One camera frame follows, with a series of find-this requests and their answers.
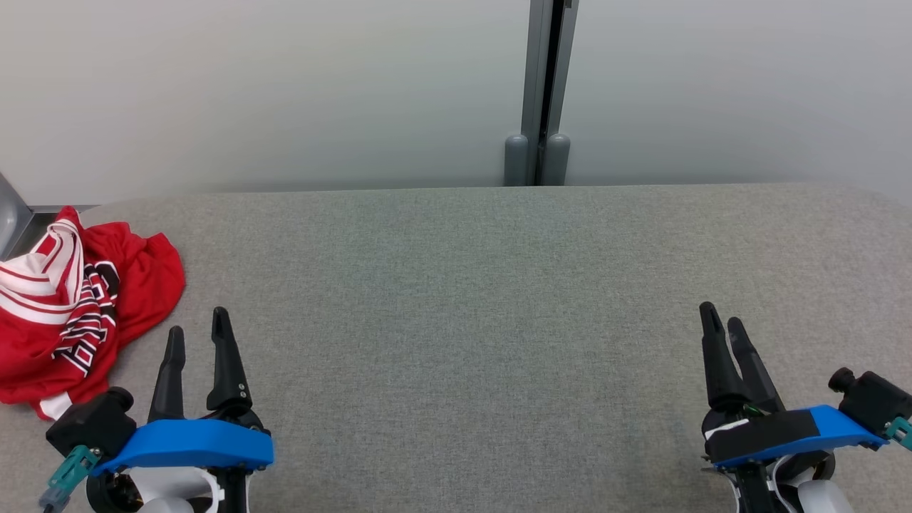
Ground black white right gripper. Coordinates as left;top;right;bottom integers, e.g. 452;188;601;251
700;302;836;513

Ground grey aluminium partition post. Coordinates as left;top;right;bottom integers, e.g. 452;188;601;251
521;0;580;186

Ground red white basketball jersey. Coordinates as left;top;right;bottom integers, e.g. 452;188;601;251
0;206;187;421

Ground grey rounded post foot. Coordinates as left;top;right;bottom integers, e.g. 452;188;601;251
543;133;571;187
504;135;530;187

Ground grey slanted partition frame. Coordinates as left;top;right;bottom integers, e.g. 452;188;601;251
0;171;98;261

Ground teal left camera cable plug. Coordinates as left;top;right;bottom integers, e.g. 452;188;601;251
38;445;101;511

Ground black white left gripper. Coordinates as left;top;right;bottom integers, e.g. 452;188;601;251
85;307;254;513

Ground grey fabric sofa surface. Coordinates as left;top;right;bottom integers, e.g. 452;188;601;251
0;182;912;513

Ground blue black-taped right camera mount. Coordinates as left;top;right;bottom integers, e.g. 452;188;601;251
704;405;888;470

